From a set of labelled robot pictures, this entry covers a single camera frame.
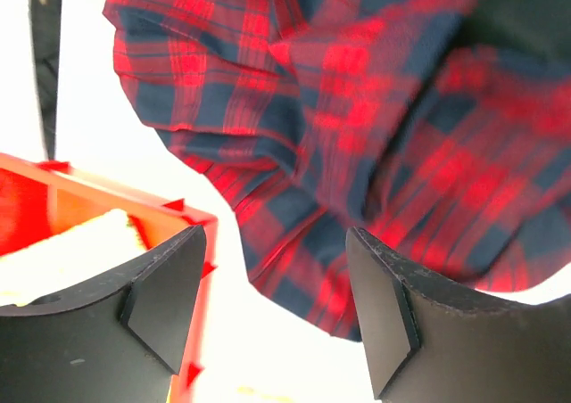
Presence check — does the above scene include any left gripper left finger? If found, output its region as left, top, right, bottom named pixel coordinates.
left=1, top=226, right=206, bottom=403

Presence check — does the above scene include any red plastic bin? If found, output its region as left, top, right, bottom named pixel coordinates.
left=1, top=154, right=218, bottom=402

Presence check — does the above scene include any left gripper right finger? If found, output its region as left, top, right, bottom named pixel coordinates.
left=346, top=228, right=570, bottom=403

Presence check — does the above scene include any lemon print skirt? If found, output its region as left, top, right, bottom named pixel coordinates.
left=1, top=209, right=146, bottom=307

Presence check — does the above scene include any red navy plaid skirt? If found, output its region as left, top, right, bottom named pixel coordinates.
left=103, top=0, right=570, bottom=341

